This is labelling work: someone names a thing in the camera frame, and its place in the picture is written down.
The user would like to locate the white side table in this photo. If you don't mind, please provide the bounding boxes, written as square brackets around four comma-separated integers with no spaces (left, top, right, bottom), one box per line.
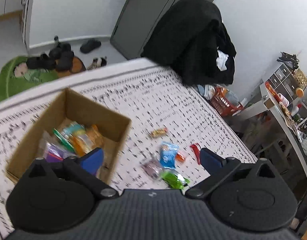
[237,83,307,178]

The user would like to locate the purple snack packet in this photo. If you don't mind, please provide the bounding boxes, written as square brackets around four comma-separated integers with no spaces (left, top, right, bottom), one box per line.
[141,158,163,180]

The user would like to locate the red white snack bar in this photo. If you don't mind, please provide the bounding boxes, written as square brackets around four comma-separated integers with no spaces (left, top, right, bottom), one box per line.
[190,143,201,165]

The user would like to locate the black clothes pile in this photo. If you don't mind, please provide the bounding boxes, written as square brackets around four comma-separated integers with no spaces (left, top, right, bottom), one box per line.
[141,0,237,86]

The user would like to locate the white crumpled cloth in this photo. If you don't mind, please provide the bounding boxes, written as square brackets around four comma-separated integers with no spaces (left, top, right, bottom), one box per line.
[216,50,229,72]

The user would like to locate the white drawer organizer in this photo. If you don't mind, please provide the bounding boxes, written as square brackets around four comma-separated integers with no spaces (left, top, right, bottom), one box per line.
[268,63,299,101]

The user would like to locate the green cartoon floor mat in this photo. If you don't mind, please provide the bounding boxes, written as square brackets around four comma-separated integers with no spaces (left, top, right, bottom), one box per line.
[0,56,58,102]

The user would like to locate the blue snack packet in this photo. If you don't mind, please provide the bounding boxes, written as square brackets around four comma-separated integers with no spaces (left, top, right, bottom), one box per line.
[160,142,179,169]

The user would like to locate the black slipper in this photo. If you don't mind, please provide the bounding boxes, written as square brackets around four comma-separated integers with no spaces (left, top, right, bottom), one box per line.
[80,38,102,54]

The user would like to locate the clear orange snack packet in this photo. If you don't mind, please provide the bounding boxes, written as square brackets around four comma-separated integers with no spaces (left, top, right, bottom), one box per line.
[175,151,188,163]

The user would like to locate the grey door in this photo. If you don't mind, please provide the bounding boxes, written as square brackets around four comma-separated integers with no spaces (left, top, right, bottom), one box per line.
[109,0,229,61]

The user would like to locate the black shoes pile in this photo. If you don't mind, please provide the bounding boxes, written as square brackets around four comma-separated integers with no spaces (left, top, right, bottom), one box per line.
[26,43,75,72]

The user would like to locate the orange plastic basket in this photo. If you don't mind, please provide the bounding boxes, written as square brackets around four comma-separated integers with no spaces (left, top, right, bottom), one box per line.
[210,87,244,117]

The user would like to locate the brown cardboard box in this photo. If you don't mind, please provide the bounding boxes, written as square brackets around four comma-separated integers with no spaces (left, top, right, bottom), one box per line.
[6,89,131,183]

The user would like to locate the white patterned bed blanket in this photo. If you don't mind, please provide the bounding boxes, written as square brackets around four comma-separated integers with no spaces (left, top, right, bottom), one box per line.
[0,59,256,239]

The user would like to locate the small yellow brown snack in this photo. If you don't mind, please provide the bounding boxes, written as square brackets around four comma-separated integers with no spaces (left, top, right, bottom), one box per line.
[149,127,168,139]

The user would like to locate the green snack packet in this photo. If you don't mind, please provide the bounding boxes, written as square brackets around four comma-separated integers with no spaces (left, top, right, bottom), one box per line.
[161,169,190,190]

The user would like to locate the orange rice cracker packet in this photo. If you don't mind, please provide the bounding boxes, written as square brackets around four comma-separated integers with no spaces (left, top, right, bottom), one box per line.
[69,125,104,157]

